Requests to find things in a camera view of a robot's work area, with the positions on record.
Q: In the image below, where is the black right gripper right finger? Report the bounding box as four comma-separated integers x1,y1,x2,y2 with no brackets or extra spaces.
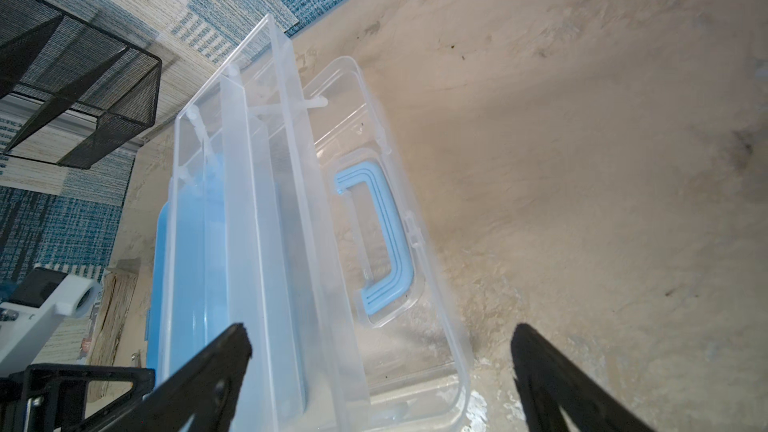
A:
511,323,651,432

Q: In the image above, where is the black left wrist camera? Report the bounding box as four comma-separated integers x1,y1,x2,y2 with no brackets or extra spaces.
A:
1,267,102,378

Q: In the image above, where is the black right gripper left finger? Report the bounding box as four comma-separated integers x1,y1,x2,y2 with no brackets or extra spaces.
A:
101,323,252,431

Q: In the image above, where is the black wire mesh shelf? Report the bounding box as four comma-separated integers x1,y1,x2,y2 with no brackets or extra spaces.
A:
1,0,162,170

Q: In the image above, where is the clear tool box tray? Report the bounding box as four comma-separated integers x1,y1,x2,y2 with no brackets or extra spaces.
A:
153,16,367,431

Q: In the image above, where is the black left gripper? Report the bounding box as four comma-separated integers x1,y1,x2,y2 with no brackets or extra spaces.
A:
1,364,155,431

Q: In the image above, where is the blue plastic tool box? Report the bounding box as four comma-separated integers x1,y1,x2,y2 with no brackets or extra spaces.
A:
147,57,471,431

